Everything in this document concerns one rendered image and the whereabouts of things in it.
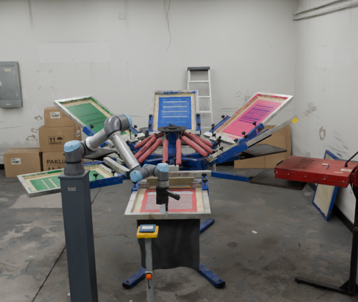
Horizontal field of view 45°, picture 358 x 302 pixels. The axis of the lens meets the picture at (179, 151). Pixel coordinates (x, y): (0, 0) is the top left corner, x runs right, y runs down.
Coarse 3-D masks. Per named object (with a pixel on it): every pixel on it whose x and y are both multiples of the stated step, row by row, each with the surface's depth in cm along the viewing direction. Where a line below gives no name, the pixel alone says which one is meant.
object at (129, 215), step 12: (132, 192) 333; (204, 192) 330; (132, 204) 307; (204, 204) 304; (132, 216) 289; (144, 216) 289; (156, 216) 289; (168, 216) 289; (180, 216) 289; (192, 216) 289; (204, 216) 289
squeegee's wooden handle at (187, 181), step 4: (148, 180) 345; (152, 180) 345; (156, 180) 345; (172, 180) 345; (176, 180) 345; (180, 180) 345; (184, 180) 345; (188, 180) 345; (192, 180) 345; (152, 184) 346; (156, 184) 346; (172, 184) 346; (176, 184) 345; (180, 184) 345; (184, 184) 345; (188, 184) 345
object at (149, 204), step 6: (144, 198) 330; (150, 198) 329; (144, 204) 317; (150, 204) 316; (156, 204) 316; (162, 204) 316; (168, 204) 316; (144, 210) 305; (150, 210) 305; (156, 210) 305
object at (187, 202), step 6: (180, 198) 328; (186, 198) 327; (192, 198) 327; (174, 204) 315; (180, 204) 315; (186, 204) 315; (192, 204) 315; (168, 210) 304; (174, 210) 304; (180, 210) 304; (186, 210) 303; (192, 210) 303
